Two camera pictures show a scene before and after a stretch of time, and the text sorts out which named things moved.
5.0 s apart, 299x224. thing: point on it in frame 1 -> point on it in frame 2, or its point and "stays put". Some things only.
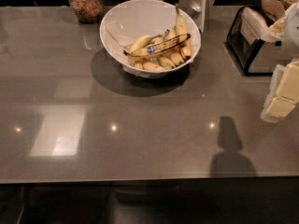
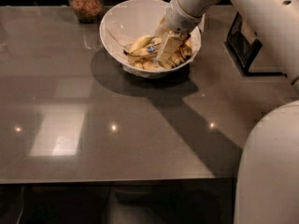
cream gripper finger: [277, 108] -> [163, 29]
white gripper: [291, 32] -> [181, 17]
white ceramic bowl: [122, 23] stays put
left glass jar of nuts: [87, 3] stays put
